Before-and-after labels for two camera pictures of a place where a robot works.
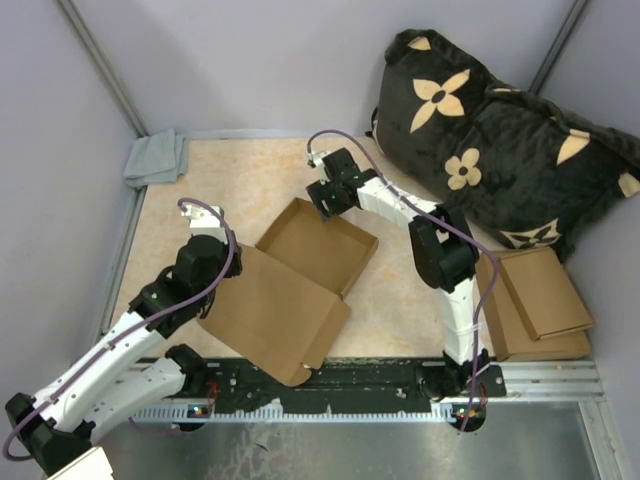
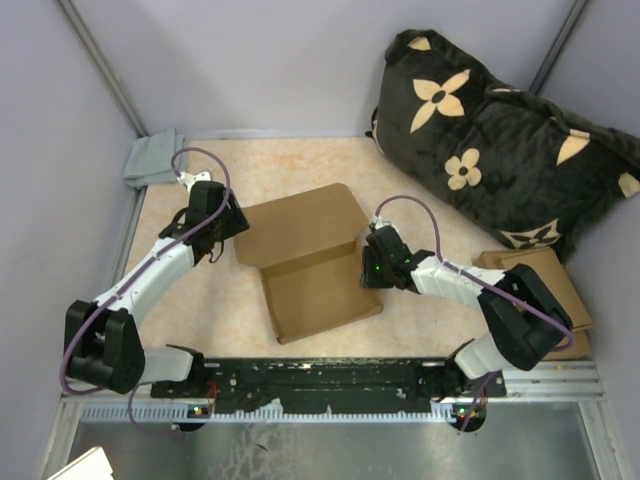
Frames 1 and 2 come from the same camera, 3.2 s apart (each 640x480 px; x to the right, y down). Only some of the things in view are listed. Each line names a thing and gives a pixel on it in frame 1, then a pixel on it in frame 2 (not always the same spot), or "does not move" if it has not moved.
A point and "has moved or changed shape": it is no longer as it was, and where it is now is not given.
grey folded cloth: (157, 158) does not move
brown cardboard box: (286, 303) has moved or changed shape
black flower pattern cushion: (533, 173) does not move
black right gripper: (318, 192) → (367, 278)
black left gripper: (237, 266) → (237, 222)
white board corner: (93, 465) does not move
